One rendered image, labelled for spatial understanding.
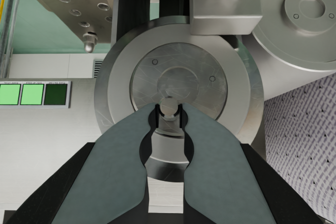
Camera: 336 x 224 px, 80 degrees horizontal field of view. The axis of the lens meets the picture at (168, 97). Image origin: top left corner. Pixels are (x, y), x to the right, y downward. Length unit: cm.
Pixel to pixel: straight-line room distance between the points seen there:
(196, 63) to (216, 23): 3
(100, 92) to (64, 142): 38
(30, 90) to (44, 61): 299
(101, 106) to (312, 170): 27
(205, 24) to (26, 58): 367
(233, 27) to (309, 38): 8
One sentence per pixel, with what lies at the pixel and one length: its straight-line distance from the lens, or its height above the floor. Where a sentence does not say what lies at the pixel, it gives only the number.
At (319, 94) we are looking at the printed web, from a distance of 31.
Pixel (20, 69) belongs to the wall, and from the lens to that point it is 377.
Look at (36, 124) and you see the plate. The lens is 60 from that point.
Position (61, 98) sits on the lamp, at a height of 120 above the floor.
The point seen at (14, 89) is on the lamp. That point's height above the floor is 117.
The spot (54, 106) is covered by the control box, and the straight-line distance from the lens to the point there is 57.
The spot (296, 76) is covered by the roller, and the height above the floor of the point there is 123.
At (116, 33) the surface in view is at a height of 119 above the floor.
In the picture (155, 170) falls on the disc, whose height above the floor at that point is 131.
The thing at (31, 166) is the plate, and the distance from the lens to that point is 60.
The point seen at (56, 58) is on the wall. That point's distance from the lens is 353.
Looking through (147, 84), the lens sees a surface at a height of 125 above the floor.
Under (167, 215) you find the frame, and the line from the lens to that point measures 60.
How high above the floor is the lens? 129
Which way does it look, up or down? 11 degrees down
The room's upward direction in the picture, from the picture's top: 180 degrees counter-clockwise
